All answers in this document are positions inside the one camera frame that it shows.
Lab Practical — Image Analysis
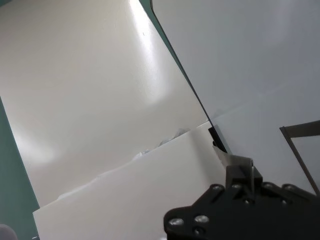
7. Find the black tape frame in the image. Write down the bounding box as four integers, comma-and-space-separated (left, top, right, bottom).
279, 120, 320, 197

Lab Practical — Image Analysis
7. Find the black robot print poster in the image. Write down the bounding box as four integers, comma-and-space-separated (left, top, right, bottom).
149, 0, 320, 161

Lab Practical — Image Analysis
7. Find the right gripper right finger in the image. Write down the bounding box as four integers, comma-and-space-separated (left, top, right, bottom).
211, 141, 264, 196

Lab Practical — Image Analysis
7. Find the blurred grey rounded object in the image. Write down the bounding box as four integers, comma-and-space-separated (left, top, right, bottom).
0, 223, 18, 240

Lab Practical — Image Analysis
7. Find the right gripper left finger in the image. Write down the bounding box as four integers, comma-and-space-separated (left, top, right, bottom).
207, 126, 229, 155

